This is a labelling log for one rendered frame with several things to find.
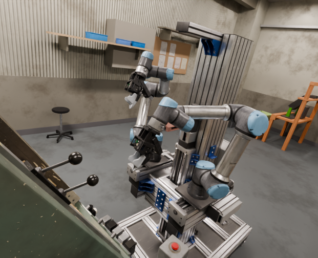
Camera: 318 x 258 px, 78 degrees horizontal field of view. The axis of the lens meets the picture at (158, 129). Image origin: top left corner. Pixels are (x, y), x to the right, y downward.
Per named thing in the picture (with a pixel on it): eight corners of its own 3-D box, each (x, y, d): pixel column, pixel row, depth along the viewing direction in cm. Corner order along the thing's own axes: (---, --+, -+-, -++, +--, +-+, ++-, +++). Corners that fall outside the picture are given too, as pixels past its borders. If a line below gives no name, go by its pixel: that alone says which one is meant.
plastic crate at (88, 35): (102, 40, 379) (102, 34, 375) (107, 41, 364) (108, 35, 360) (84, 37, 357) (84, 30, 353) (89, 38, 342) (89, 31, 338)
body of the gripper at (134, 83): (123, 90, 116) (130, 72, 119) (134, 97, 121) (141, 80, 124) (129, 88, 110) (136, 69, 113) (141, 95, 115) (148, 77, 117)
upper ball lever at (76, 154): (38, 183, 55) (85, 164, 57) (29, 175, 52) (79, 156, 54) (40, 172, 58) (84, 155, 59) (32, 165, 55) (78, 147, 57)
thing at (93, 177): (61, 202, 63) (101, 186, 65) (54, 196, 61) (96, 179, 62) (61, 192, 66) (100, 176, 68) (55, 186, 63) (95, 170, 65)
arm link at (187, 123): (188, 114, 101) (172, 104, 96) (198, 122, 91) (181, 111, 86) (179, 127, 102) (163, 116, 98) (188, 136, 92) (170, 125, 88)
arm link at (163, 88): (168, 101, 174) (172, 81, 125) (156, 98, 174) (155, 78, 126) (170, 88, 175) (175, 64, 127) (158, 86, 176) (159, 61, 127)
